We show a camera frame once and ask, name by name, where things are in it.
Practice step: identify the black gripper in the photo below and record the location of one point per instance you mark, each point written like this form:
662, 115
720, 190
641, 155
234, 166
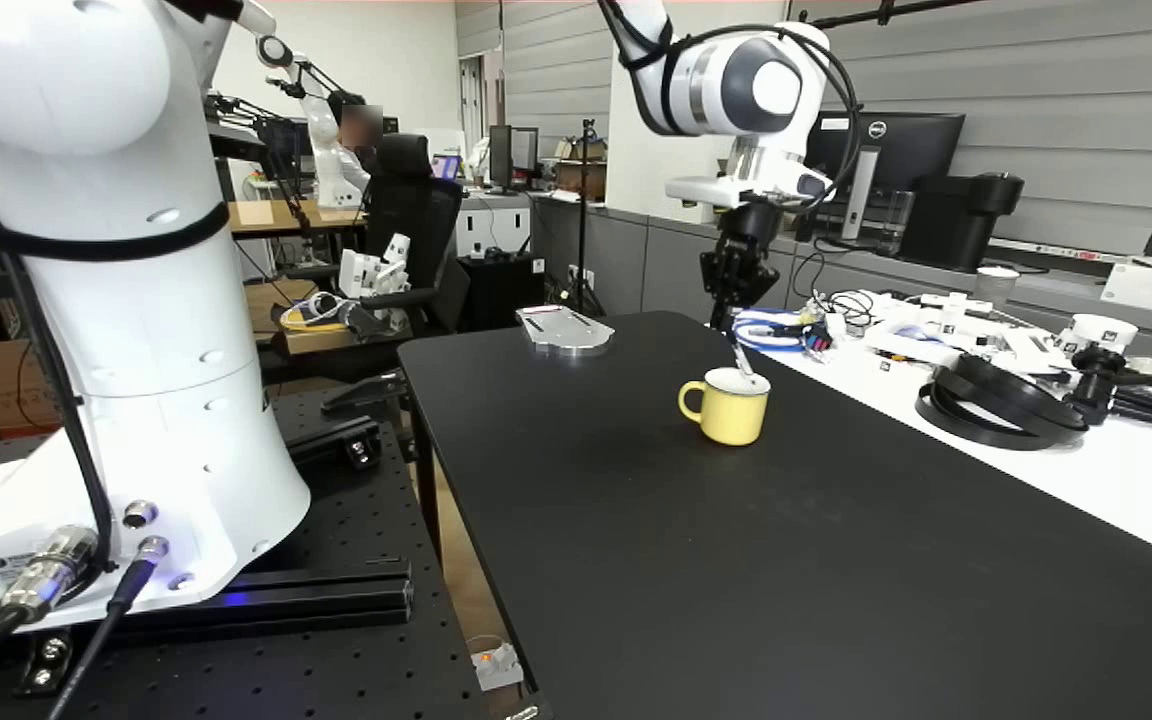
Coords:
738, 267

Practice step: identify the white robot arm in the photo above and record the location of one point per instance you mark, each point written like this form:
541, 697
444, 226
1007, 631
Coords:
116, 237

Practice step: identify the yellow mug cup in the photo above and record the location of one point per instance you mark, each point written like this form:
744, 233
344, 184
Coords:
725, 404

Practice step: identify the black tripod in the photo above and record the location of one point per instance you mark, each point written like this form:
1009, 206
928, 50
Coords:
578, 292

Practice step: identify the black monitor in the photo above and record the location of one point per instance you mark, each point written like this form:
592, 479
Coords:
899, 155

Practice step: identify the black box bin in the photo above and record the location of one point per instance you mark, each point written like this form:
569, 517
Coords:
954, 219

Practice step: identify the black office chair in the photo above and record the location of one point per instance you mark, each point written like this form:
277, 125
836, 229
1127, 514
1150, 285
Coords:
411, 206

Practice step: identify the white table with clutter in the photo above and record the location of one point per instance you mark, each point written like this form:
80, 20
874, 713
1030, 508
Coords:
882, 347

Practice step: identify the person in white shirt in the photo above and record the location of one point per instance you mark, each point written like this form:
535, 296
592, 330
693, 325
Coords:
341, 136

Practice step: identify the black optical breadboard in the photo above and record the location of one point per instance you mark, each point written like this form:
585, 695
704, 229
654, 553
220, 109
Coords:
341, 620

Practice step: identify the black coiled cable headset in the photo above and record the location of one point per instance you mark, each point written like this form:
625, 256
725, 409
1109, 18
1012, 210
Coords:
993, 404

